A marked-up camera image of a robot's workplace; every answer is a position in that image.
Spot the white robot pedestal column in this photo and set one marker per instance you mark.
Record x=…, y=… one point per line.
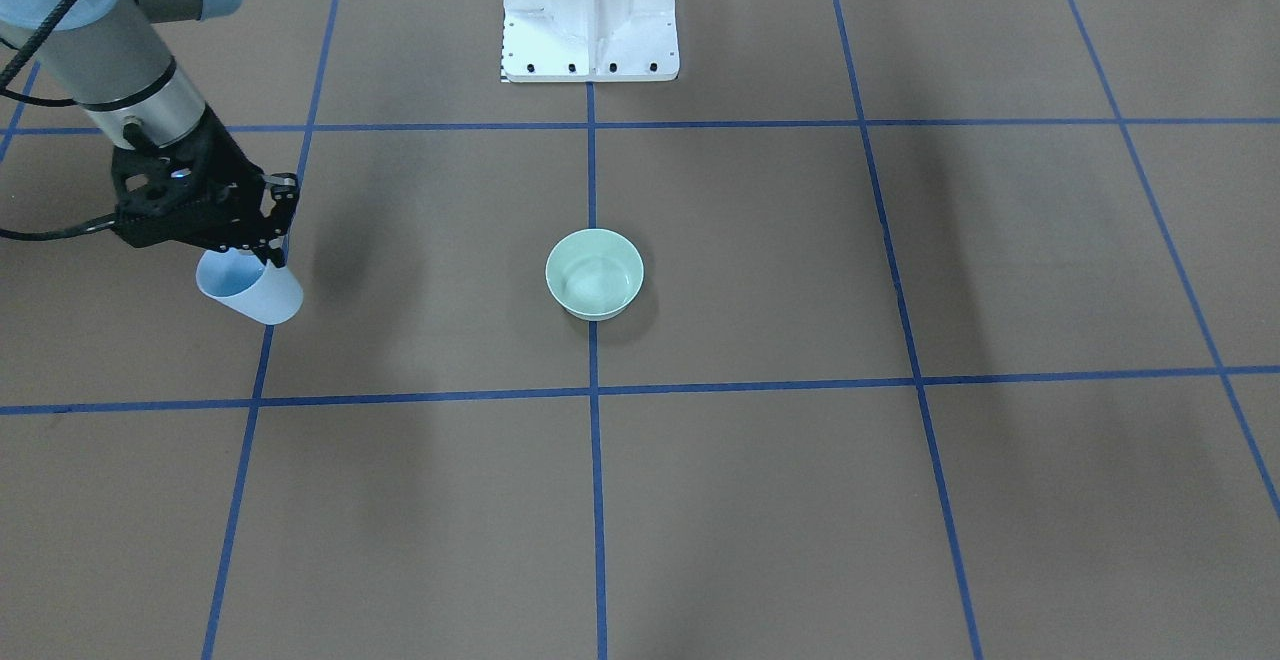
x=589, y=41

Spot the mint green bowl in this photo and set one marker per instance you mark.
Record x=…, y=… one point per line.
x=594, y=274

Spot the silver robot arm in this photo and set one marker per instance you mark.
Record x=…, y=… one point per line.
x=106, y=58

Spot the light blue plastic cup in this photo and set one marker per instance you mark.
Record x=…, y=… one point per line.
x=261, y=291

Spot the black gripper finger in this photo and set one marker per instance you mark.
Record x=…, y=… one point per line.
x=279, y=220

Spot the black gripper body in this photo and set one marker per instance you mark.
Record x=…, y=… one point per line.
x=228, y=172

